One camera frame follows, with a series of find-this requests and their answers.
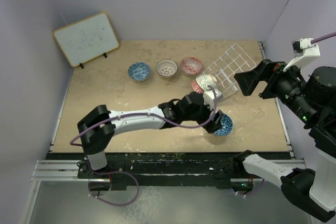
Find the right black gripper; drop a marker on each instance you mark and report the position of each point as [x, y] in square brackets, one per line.
[247, 80]

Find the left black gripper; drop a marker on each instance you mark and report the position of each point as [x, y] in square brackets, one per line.
[212, 125]

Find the dark blue triangle bowl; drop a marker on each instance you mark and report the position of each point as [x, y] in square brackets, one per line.
[227, 126]

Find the black floral bowl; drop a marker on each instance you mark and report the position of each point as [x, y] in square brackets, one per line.
[196, 87]

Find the white green-spoked bowl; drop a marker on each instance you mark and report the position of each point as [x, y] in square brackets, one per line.
[206, 80]

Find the white black-spoked bowl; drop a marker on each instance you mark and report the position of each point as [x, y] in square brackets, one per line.
[166, 68]

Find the light blue patterned bowl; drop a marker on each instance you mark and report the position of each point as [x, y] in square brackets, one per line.
[139, 71]

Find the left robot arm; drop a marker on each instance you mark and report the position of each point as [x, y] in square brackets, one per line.
[98, 127]

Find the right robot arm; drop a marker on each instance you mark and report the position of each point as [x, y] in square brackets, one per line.
[312, 101]

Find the red patterned bowl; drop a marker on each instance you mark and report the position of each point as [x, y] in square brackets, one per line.
[191, 66]

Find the white dry-erase board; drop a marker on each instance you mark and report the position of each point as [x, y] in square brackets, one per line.
[86, 39]

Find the white wire dish rack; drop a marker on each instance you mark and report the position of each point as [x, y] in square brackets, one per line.
[239, 57]

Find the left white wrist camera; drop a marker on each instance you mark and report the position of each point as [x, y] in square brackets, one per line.
[210, 95]

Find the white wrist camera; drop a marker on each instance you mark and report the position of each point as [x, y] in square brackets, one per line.
[305, 53]
[210, 95]

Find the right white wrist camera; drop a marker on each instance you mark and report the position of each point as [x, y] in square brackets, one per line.
[305, 53]

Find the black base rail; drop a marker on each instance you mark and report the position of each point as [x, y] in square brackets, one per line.
[222, 170]

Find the aluminium extrusion rail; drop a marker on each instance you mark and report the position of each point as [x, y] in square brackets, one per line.
[56, 171]

